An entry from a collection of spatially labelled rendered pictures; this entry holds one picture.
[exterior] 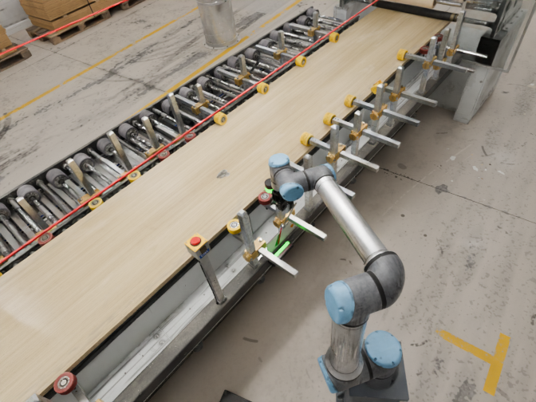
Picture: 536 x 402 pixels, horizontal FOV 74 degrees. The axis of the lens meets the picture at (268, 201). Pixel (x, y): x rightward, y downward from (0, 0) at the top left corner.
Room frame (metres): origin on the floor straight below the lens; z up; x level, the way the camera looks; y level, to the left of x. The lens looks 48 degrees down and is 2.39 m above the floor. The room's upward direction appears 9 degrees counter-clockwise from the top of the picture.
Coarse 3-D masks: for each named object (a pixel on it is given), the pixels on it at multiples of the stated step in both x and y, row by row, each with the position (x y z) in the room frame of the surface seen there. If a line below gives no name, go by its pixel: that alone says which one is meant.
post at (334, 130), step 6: (336, 126) 1.56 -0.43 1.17; (330, 132) 1.57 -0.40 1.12; (336, 132) 1.55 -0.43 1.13; (330, 138) 1.57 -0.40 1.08; (336, 138) 1.55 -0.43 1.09; (330, 144) 1.57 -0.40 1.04; (336, 144) 1.56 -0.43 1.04; (330, 150) 1.57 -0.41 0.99; (336, 150) 1.56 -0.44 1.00; (336, 162) 1.56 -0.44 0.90; (336, 168) 1.57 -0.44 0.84; (336, 174) 1.57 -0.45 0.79; (336, 180) 1.57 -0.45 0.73
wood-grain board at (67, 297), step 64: (320, 64) 2.74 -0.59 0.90; (384, 64) 2.58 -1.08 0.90; (256, 128) 2.01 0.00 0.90; (320, 128) 1.90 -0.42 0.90; (128, 192) 1.57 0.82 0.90; (192, 192) 1.49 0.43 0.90; (256, 192) 1.41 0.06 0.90; (64, 256) 1.17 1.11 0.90; (128, 256) 1.10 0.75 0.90; (192, 256) 1.05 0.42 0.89; (0, 320) 0.85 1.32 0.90; (64, 320) 0.80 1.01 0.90; (0, 384) 0.55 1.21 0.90
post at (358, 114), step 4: (356, 112) 1.74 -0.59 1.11; (360, 112) 1.73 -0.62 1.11; (356, 116) 1.73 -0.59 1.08; (360, 116) 1.72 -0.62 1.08; (356, 120) 1.73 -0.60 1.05; (360, 120) 1.73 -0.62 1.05; (356, 124) 1.73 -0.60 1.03; (360, 124) 1.73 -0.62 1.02; (356, 128) 1.73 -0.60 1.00; (360, 128) 1.74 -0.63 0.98; (352, 140) 1.74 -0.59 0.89; (356, 140) 1.72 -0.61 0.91; (352, 144) 1.74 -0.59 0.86; (356, 144) 1.72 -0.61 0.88; (352, 148) 1.74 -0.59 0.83; (356, 148) 1.72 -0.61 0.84; (352, 152) 1.74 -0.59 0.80; (356, 152) 1.72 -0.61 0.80
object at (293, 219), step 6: (270, 204) 1.34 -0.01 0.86; (270, 210) 1.33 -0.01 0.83; (294, 216) 1.23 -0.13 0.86; (294, 222) 1.20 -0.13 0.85; (300, 222) 1.19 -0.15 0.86; (306, 228) 1.14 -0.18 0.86; (312, 228) 1.13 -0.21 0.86; (312, 234) 1.11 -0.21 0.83; (318, 234) 1.09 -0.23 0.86; (324, 234) 1.08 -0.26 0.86; (324, 240) 1.06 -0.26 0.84
